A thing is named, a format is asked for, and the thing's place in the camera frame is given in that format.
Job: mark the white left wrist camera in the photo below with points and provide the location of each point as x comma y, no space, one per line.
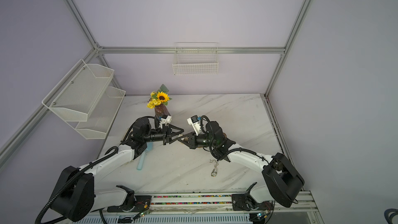
164,120

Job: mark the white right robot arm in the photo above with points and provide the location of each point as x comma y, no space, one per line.
283,181

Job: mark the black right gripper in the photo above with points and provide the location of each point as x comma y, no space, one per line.
193,142

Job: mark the light blue plastic shovel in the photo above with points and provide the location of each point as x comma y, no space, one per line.
143,155

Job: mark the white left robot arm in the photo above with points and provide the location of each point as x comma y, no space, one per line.
75,194

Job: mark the white wire wall basket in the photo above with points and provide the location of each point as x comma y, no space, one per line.
192,58

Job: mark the aluminium cage frame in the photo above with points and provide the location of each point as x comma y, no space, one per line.
15,143

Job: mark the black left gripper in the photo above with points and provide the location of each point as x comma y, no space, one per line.
167,135

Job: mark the sunflower bouquet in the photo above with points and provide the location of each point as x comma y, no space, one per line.
159,98

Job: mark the white two-tier mesh shelf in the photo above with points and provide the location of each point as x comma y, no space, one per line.
85,100

